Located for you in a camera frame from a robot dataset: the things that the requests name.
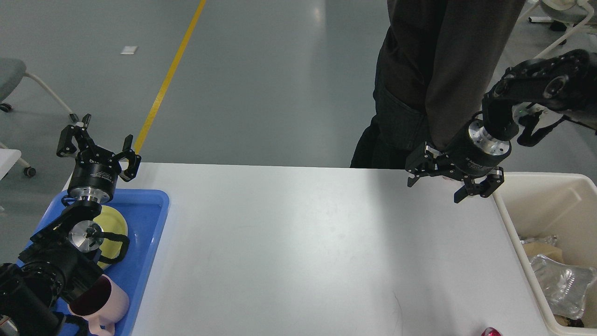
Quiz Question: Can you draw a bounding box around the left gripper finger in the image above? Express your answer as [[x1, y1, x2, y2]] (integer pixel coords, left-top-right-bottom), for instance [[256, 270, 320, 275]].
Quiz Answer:
[[110, 135, 142, 182], [56, 114, 100, 161]]

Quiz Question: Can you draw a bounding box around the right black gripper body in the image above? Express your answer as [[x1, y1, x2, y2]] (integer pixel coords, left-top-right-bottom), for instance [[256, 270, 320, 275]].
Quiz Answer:
[[438, 119, 511, 180]]

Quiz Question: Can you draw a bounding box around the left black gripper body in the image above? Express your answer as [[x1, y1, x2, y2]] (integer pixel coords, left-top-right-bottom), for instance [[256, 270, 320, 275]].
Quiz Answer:
[[68, 154, 119, 203]]

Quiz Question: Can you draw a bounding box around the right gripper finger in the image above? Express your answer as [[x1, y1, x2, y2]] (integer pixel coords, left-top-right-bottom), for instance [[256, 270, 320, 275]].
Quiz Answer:
[[453, 167, 505, 203], [405, 142, 451, 188]]

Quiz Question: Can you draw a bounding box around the yellow plate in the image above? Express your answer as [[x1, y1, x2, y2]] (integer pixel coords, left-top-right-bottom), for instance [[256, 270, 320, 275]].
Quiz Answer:
[[93, 205, 129, 259]]

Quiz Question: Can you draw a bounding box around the pink mug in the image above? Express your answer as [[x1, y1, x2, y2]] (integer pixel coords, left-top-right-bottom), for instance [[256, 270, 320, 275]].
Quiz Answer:
[[68, 274, 129, 336]]

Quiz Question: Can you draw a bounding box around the aluminium foil tray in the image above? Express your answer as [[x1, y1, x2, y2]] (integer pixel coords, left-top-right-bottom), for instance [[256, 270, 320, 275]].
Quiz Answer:
[[529, 254, 596, 320]]

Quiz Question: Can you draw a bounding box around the crushed red can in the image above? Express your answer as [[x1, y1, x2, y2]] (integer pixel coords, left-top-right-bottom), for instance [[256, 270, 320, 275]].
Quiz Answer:
[[480, 327, 502, 336]]

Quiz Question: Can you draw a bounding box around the brown paper bag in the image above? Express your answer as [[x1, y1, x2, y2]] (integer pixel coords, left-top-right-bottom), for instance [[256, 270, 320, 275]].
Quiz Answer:
[[522, 242, 564, 264]]

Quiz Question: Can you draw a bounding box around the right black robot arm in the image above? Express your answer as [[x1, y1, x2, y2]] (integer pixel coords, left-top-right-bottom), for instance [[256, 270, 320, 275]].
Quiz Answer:
[[405, 49, 597, 203]]

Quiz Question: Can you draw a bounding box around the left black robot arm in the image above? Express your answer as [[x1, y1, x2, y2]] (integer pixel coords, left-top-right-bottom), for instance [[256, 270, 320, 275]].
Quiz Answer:
[[0, 114, 141, 336]]

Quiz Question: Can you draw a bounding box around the beige waste bin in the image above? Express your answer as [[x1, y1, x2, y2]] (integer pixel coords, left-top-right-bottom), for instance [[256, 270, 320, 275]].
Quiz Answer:
[[493, 172, 597, 336]]

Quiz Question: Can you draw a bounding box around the crumpled foil in bin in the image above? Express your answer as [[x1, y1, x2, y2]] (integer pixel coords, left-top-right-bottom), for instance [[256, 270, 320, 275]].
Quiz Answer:
[[519, 235, 558, 247]]

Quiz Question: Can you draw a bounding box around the white office chair left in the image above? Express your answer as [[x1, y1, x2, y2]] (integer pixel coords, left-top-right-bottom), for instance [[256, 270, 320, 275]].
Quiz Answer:
[[0, 58, 80, 178]]

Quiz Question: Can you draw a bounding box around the white office chair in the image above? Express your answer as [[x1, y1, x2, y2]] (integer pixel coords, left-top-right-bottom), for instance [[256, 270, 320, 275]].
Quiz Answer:
[[0, 58, 80, 178], [516, 0, 596, 59]]

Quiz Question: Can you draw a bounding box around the person in black clothes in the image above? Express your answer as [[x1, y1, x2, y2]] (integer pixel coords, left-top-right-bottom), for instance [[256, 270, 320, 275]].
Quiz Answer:
[[350, 0, 525, 170]]

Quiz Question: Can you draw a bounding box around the white office chair right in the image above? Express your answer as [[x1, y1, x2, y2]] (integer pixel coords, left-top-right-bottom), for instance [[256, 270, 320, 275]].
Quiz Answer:
[[516, 0, 596, 59]]

